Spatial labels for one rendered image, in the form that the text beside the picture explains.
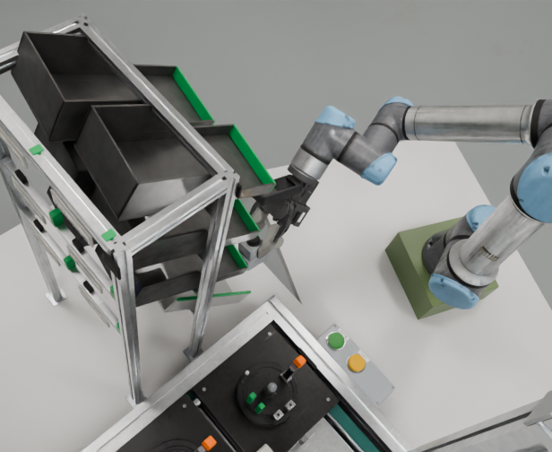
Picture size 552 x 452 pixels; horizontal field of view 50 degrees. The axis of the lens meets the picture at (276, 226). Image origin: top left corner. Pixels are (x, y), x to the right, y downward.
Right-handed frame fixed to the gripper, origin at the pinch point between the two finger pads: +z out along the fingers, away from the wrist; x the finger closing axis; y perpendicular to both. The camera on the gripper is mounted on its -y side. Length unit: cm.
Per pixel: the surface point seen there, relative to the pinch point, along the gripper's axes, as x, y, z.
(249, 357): -11.8, 6.2, 22.3
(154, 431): -11.8, -12.1, 41.1
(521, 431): -67, -68, -25
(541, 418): -67, -70, -27
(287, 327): -11.3, 15.2, 14.3
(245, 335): -7.0, 7.9, 20.0
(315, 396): -27.4, 14.0, 21.1
